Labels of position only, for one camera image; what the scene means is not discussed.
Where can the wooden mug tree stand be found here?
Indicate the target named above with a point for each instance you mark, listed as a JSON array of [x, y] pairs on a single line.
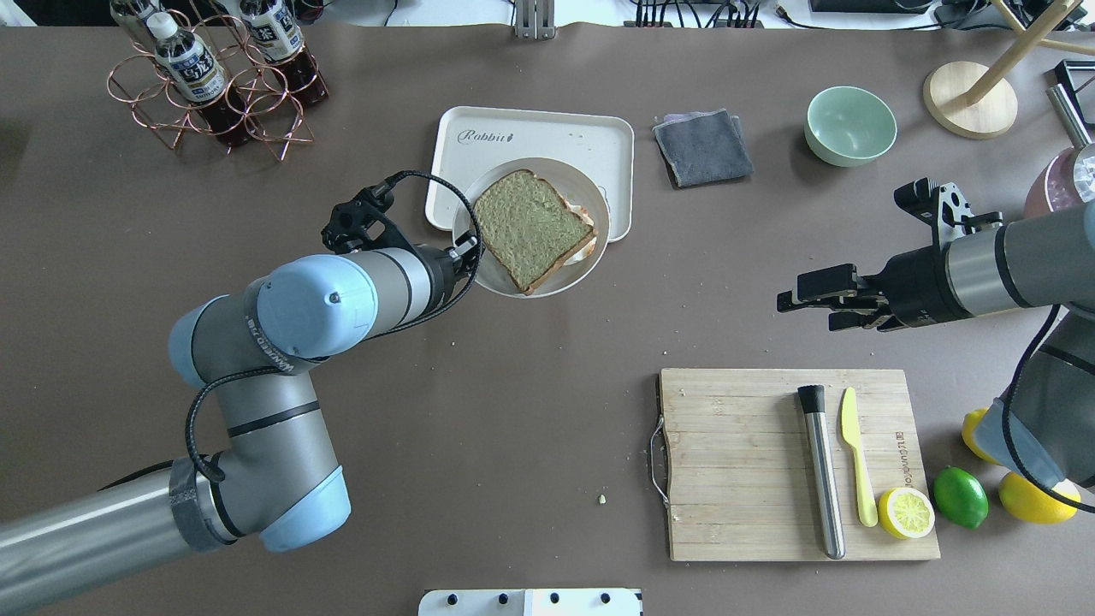
[[975, 101]]

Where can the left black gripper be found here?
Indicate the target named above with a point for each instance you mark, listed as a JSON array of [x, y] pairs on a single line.
[[442, 271]]

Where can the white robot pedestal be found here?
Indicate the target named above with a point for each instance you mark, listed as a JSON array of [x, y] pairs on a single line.
[[543, 601]]

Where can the green ceramic bowl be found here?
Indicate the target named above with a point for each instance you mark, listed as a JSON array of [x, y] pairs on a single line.
[[848, 126]]

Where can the pink ice bowl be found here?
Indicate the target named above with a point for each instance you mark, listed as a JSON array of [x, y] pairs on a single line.
[[1066, 182]]

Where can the white round plate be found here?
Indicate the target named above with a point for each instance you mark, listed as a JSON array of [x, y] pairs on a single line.
[[582, 194]]

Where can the halved lemon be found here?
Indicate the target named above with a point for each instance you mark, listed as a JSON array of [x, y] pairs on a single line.
[[906, 513]]

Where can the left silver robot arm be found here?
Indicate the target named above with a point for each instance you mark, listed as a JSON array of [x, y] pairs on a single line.
[[259, 459]]

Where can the green lime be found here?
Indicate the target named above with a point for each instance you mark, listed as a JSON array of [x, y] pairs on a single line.
[[960, 497]]

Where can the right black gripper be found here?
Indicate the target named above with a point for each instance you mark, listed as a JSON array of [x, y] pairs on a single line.
[[912, 282]]

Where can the copper wire bottle rack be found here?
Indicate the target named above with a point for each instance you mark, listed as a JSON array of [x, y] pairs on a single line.
[[236, 71]]

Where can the tea bottle two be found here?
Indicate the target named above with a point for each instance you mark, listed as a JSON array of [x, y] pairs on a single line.
[[200, 77]]

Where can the yellow plastic knife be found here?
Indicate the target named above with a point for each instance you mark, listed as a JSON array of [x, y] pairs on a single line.
[[850, 429]]

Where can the steel ice scoop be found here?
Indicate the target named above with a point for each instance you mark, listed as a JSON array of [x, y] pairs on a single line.
[[1069, 117]]

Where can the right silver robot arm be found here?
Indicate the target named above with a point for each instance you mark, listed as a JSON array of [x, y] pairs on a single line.
[[977, 266]]

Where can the tea bottle three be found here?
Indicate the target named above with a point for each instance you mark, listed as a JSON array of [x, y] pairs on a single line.
[[275, 31]]

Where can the wooden cutting board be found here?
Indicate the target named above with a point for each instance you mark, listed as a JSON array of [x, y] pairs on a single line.
[[740, 485]]

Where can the aluminium frame post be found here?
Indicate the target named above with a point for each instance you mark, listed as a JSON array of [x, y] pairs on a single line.
[[534, 19]]

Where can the steel muddler black cap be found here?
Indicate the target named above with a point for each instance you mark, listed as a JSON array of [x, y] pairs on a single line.
[[812, 399]]

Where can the grey folded cloth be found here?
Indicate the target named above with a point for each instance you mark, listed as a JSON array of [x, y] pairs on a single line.
[[701, 148]]

